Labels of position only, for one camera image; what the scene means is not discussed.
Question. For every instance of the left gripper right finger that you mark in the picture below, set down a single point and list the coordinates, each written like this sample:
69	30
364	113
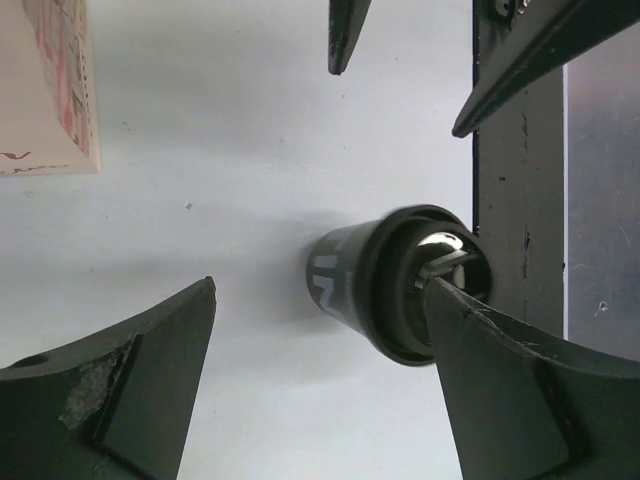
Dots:
524	404

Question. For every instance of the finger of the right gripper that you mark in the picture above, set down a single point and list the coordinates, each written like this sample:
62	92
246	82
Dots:
542	36
346	20

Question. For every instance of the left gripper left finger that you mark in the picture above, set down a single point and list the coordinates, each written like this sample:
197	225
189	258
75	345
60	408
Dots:
116	404

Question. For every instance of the black coffee cup lid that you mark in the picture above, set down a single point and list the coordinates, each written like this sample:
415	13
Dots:
407	250

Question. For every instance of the dark translucent coffee cup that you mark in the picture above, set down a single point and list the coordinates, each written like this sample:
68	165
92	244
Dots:
331	272

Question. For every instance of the paper takeout bag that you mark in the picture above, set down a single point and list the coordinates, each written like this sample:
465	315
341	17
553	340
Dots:
49	119

